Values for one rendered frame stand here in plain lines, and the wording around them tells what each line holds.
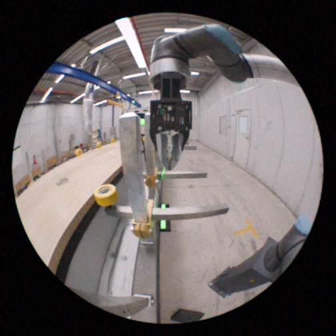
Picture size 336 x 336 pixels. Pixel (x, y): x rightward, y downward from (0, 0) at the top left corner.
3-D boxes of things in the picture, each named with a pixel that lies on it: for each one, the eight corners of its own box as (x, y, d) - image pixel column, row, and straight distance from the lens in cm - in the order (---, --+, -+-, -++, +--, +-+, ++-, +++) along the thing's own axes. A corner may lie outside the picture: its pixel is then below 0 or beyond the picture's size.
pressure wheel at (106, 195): (117, 205, 45) (110, 180, 39) (127, 216, 39) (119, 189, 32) (101, 213, 44) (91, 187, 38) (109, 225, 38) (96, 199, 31)
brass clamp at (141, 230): (155, 209, 40) (155, 199, 37) (153, 239, 32) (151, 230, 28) (139, 209, 41) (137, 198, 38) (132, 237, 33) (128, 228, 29)
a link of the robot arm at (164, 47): (171, 29, 33) (145, 44, 37) (173, 51, 22) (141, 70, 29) (195, 44, 37) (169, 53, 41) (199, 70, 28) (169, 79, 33)
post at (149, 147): (157, 205, 62) (153, 113, 48) (157, 209, 60) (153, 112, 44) (151, 205, 63) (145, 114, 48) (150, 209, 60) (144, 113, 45)
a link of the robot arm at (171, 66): (152, 76, 32) (187, 77, 32) (151, 90, 30) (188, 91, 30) (147, 59, 25) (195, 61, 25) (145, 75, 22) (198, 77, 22)
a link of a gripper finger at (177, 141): (170, 179, 22) (171, 132, 19) (169, 168, 27) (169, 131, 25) (185, 179, 22) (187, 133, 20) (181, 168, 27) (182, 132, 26)
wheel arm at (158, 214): (223, 209, 44) (226, 201, 41) (226, 215, 42) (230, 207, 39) (111, 211, 43) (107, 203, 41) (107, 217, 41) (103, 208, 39)
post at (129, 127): (155, 245, 50) (141, 113, 23) (155, 251, 48) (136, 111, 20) (147, 245, 50) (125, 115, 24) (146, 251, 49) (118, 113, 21)
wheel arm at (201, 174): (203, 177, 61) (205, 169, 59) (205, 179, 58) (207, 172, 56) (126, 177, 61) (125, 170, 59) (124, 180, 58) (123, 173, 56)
